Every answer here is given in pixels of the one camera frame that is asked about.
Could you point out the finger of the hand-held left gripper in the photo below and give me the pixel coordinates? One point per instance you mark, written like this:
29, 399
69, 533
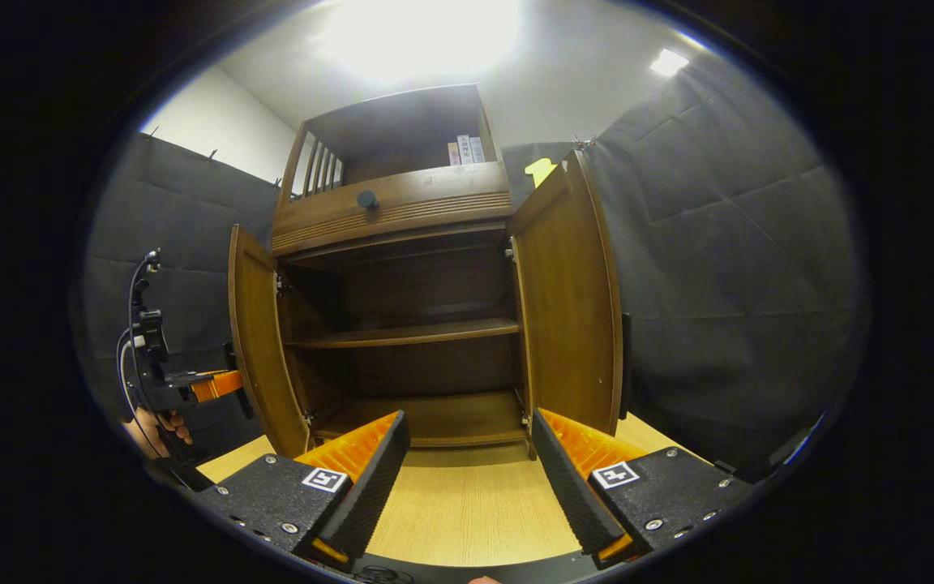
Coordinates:
216, 385

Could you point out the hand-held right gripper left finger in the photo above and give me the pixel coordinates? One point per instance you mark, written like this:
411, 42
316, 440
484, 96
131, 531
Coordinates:
374, 487

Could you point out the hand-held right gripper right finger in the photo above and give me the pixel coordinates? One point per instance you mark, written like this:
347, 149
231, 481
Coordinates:
568, 487

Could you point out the wooden shoe cabinet door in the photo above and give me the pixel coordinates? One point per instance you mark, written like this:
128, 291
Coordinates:
568, 324
264, 349

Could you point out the wooden double-door shoe cabinet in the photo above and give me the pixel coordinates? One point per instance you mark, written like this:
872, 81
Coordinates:
402, 203

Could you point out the wooden inner cabinet shelf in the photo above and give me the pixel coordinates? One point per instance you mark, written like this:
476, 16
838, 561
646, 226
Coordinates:
410, 332

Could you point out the black round drawer knob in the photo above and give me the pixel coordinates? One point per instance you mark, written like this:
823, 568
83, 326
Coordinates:
367, 200

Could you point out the black backdrop cloth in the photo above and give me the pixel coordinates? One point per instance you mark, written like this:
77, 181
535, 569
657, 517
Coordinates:
743, 284

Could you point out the thin pink shelf book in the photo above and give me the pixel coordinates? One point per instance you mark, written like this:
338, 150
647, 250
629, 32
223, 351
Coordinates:
453, 154

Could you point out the white shelf book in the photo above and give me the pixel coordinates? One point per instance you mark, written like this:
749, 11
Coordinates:
464, 150

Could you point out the grey shelf book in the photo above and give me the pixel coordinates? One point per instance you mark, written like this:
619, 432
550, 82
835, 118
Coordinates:
477, 150

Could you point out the large ceiling light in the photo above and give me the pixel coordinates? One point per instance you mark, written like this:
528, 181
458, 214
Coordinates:
422, 36

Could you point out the small ceiling light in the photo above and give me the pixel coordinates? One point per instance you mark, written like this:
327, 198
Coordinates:
669, 63

